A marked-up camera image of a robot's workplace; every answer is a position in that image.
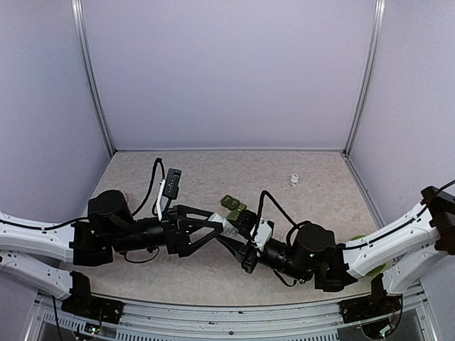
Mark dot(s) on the right aluminium corner post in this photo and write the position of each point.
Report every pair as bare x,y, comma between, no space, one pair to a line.
373,47

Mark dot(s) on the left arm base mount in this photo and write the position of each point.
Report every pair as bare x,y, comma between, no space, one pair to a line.
82,303

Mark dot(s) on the aluminium corner post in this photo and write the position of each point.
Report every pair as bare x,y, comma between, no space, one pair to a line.
84,46
373,47

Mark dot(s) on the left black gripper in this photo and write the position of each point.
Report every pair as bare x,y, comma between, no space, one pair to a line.
178,240

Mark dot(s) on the green plate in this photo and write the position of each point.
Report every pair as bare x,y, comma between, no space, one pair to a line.
357,237

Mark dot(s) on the red patterned bowl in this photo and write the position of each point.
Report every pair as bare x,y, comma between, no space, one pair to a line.
125,196

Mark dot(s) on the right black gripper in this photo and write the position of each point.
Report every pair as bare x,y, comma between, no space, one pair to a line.
247,258

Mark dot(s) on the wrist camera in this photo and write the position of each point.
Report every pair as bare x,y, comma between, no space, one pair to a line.
168,189
261,235

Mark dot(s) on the aluminium front rail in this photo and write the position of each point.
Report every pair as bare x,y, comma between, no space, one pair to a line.
141,320

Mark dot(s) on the small white pill bottle far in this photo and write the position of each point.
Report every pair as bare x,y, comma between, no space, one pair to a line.
294,180

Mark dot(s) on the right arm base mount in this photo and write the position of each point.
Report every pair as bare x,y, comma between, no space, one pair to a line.
376,304

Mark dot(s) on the green bowl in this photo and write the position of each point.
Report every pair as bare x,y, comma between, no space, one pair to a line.
377,270

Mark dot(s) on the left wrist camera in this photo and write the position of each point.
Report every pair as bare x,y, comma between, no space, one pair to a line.
168,189

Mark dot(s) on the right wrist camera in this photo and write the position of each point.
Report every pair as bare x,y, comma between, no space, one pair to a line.
261,235

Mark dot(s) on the green weekly pill organizer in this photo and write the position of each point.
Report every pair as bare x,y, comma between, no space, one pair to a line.
234,206

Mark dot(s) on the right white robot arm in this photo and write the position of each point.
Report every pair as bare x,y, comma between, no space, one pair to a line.
419,239

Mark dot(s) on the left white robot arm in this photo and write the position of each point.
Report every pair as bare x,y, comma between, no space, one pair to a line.
110,227

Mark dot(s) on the left aluminium corner post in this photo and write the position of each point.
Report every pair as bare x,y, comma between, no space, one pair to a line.
84,46

